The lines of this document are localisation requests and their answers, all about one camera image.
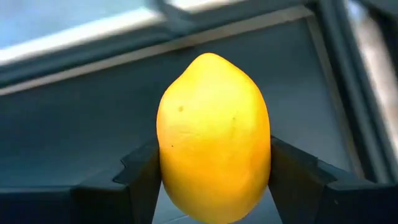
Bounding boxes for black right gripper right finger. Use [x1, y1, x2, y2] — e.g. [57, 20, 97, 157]
[268, 135, 398, 224]

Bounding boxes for yellow oval fruit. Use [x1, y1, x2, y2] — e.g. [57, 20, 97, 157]
[155, 52, 272, 224]

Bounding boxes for black table frame post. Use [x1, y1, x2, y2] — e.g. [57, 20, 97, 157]
[312, 0, 398, 184]

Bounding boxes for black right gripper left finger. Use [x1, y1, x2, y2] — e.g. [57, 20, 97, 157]
[0, 139, 163, 224]

